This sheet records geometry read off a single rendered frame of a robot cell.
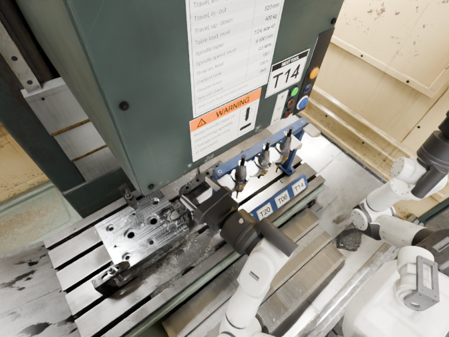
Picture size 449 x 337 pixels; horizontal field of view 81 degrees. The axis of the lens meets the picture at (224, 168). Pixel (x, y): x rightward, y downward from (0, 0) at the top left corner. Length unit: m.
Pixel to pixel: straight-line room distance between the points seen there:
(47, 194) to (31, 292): 0.60
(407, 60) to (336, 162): 0.61
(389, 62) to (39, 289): 1.79
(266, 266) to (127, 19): 0.49
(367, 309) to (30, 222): 1.64
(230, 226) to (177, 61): 0.39
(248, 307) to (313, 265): 0.74
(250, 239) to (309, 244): 0.84
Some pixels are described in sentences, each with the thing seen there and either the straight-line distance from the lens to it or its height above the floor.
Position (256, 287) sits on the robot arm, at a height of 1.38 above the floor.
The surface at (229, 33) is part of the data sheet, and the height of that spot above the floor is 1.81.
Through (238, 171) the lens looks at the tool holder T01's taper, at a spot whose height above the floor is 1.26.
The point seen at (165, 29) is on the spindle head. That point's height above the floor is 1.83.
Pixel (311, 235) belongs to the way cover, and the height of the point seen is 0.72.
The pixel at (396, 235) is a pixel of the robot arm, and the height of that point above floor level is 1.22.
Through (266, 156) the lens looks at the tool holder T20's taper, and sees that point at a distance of 0.94.
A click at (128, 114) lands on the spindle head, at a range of 0.37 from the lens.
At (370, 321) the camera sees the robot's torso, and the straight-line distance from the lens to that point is 0.74.
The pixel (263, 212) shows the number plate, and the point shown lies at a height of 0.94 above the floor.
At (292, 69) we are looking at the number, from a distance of 0.55.
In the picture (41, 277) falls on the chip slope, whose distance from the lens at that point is 1.56.
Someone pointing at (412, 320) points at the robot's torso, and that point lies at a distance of 0.77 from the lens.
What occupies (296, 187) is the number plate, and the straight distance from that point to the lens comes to 1.29.
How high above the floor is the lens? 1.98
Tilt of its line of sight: 54 degrees down
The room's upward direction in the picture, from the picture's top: 4 degrees clockwise
